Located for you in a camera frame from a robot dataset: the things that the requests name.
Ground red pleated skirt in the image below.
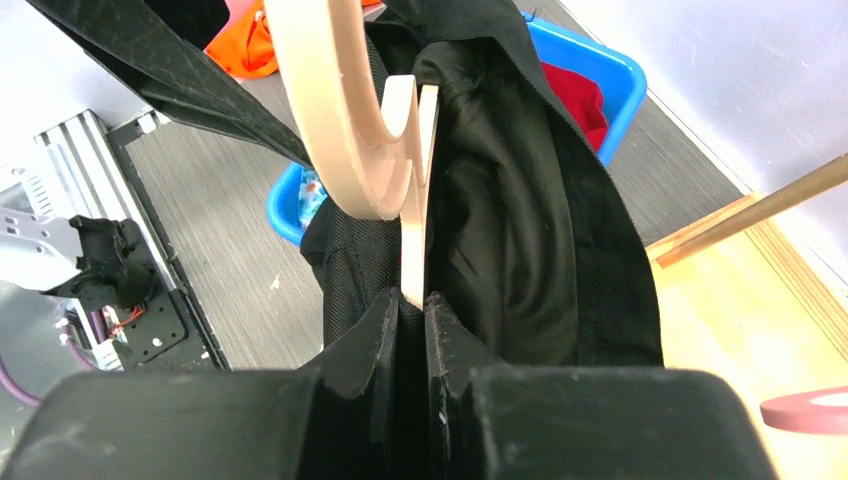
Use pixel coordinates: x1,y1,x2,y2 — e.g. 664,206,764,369
542,63,609,152

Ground blue floral garment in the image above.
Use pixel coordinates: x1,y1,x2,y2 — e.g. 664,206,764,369
298,169,328,230

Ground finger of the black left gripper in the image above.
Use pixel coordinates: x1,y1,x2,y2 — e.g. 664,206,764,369
30,0,310,166

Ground blue plastic bin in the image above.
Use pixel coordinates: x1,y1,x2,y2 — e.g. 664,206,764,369
266,12,647,247

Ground aluminium frame rail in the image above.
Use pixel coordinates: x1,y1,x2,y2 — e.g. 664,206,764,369
1,111,152,370

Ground pink tape roll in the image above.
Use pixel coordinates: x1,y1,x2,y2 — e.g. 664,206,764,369
760,386,847,435

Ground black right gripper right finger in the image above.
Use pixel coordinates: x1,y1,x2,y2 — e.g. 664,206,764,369
424,294,776,479

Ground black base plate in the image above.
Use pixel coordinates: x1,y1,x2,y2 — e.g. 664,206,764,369
106,109,229,371

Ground orange cloth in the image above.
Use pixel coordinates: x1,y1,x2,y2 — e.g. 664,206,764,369
205,1,386,89

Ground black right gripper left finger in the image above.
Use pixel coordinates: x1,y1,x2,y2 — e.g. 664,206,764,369
1,289,400,479

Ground wooden rack base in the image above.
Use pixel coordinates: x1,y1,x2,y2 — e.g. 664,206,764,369
646,193,847,479

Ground black garment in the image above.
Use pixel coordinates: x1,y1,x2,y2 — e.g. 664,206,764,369
299,0,665,370

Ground wooden rack post left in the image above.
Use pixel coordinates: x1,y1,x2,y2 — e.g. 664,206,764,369
657,153,847,267

